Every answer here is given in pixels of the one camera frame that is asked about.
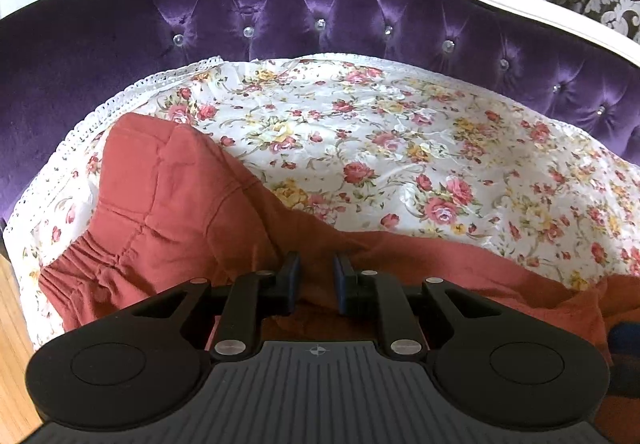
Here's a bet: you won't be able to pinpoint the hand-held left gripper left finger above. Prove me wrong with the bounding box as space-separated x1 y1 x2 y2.
131 251 302 361

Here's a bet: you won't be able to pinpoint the dark blue cloth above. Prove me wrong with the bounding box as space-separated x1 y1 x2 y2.
606 322 640 375

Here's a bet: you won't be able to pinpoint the rust red pants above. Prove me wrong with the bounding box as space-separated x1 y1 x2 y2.
39 112 640 427

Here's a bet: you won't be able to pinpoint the floral sheet with lace trim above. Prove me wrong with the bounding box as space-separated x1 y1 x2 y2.
2 52 640 351

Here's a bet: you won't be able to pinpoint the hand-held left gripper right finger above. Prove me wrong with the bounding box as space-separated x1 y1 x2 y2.
333 251 501 359

